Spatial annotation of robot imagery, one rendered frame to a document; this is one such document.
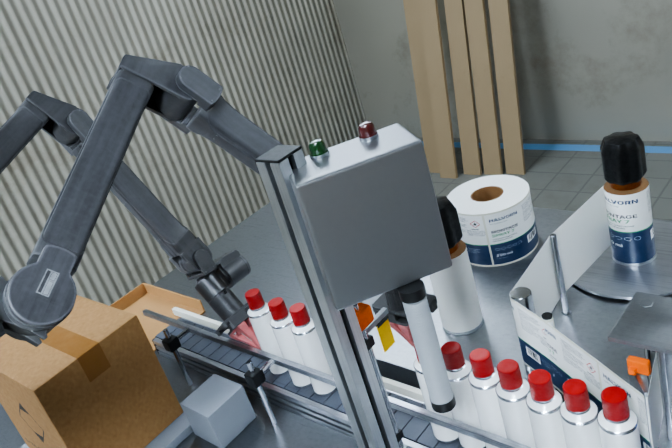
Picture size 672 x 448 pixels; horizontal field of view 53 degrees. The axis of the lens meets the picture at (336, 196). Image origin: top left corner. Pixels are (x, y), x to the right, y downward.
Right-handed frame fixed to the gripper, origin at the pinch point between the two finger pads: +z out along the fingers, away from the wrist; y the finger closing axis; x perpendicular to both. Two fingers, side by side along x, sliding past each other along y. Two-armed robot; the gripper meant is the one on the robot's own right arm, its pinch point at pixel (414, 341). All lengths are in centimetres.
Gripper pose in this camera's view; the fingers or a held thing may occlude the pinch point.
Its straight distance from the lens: 127.4
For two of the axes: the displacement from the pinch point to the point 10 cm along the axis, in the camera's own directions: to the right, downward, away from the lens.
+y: -7.4, -0.9, 6.6
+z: 2.7, 8.7, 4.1
